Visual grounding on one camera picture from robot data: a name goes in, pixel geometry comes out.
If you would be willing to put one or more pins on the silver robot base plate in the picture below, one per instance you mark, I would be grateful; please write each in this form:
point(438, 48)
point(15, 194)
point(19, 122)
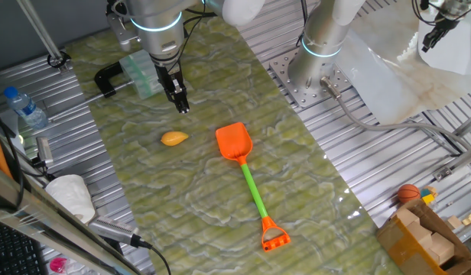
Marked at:
point(308, 95)

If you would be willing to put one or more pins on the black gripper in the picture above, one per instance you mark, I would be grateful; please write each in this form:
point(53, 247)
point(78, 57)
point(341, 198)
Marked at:
point(166, 78)

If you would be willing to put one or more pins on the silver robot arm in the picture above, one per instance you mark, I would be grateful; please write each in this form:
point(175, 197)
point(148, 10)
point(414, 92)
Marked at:
point(159, 34)

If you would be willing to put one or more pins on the orange green toy shovel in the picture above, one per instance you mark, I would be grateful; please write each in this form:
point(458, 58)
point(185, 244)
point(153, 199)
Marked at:
point(233, 143)

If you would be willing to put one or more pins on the metal stand pole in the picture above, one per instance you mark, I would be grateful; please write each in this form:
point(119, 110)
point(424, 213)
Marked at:
point(40, 34)

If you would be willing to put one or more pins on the yellow toy mango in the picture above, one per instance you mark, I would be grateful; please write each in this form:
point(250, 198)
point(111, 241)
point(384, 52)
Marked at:
point(174, 138)

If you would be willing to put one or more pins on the brown cardboard box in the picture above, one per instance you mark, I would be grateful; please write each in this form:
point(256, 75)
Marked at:
point(407, 252)

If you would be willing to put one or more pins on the yellow toy block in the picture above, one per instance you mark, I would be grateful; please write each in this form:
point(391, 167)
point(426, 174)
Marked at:
point(428, 199)

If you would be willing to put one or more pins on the small silver camera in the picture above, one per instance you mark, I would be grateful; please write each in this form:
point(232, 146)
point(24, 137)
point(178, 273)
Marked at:
point(43, 149)

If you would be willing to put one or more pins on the white marble pattern sheet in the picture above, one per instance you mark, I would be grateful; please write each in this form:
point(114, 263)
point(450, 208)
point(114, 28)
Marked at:
point(373, 84)

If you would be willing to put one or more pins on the white paper sheet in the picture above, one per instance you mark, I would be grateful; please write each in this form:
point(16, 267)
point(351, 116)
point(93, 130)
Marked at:
point(457, 57)

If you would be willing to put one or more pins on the aluminium bar with bracket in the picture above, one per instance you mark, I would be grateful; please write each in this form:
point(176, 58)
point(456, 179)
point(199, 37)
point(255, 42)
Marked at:
point(461, 160)

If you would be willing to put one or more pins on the green marble pattern mat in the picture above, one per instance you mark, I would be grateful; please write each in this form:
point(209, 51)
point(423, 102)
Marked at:
point(163, 198)

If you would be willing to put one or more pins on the translucent plastic box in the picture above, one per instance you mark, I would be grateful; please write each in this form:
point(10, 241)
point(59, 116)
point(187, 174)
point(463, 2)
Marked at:
point(140, 76)

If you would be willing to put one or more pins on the black keyboard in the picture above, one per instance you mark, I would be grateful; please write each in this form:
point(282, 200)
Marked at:
point(12, 252)

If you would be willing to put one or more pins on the aluminium frame bar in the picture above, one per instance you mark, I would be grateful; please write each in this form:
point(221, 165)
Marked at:
point(48, 225)

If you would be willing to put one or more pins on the light wooden block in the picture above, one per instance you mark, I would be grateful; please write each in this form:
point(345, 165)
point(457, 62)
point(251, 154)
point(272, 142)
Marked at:
point(442, 248)
point(419, 233)
point(405, 217)
point(432, 190)

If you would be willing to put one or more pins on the pink plastic object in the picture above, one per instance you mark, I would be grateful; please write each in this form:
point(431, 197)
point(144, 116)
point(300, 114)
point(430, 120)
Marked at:
point(57, 264)

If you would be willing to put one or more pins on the clear water bottle blue cap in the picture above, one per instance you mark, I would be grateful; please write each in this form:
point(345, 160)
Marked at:
point(27, 110)

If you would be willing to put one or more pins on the silver grilled camera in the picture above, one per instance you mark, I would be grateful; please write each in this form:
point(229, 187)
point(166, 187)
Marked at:
point(111, 229)

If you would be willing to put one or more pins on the black C-clamp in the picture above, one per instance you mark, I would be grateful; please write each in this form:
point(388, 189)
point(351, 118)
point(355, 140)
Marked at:
point(103, 78)

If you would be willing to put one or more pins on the small toy basketball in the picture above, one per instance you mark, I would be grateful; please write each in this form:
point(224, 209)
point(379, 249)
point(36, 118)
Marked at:
point(408, 193)

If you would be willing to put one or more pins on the blue toy block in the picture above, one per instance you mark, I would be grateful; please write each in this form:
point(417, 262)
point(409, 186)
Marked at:
point(425, 191)

